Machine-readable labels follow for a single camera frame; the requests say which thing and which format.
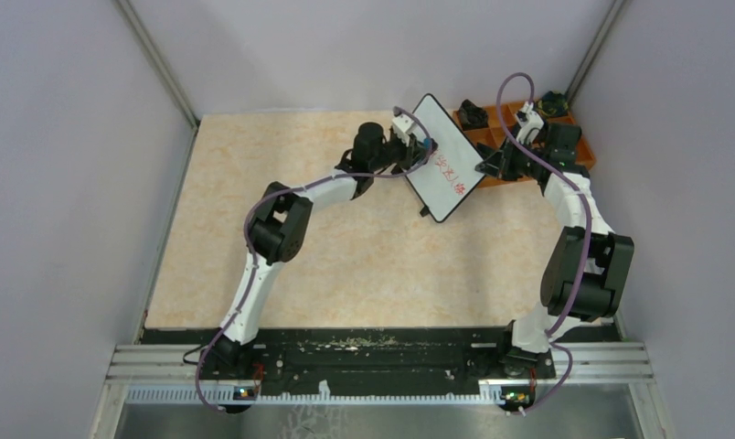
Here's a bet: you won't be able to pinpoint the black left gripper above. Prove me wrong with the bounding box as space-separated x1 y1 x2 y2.
371 132 432 174

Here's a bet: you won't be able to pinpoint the white whiteboard black frame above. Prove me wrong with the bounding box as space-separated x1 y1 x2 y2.
407 93 485 223

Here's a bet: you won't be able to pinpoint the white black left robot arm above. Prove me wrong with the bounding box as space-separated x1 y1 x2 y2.
200 117 437 379

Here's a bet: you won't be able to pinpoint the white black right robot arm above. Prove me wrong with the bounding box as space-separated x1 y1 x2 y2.
475 123 634 377

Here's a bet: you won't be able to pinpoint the black crumpled cloth left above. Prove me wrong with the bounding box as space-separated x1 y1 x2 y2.
455 99 489 131

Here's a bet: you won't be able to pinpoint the dark cloth with yellow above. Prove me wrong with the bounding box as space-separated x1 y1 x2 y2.
535 91 569 119

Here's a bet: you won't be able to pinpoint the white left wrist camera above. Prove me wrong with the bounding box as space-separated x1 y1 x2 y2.
390 114 417 147

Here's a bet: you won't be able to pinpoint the right corner aluminium post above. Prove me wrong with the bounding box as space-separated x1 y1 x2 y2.
565 0 630 107

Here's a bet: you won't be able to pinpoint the corner aluminium post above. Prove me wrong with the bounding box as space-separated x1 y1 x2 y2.
112 0 200 130
565 0 630 107

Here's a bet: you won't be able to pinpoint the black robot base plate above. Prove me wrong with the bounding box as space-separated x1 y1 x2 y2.
140 326 619 406

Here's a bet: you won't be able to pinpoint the left corner aluminium post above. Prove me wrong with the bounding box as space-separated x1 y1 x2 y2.
112 0 200 130

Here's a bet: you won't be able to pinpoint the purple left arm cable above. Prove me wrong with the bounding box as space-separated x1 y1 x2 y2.
195 106 436 414

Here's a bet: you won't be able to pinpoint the white toothed cable duct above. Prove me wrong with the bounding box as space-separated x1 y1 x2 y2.
126 381 531 407

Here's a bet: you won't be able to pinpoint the aluminium frame rail front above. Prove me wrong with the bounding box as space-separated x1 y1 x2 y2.
106 342 655 384

